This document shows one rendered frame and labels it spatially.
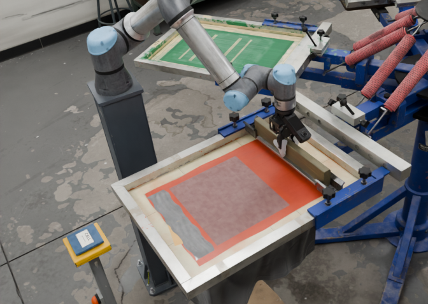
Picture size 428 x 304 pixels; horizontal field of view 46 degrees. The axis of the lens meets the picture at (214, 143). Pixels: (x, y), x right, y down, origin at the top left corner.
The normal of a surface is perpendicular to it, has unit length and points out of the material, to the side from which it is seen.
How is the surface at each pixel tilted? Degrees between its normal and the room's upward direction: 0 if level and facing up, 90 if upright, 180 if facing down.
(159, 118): 0
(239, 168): 0
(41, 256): 0
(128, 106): 90
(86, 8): 90
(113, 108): 90
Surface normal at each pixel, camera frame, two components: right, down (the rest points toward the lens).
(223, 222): -0.11, -0.78
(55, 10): 0.53, 0.48
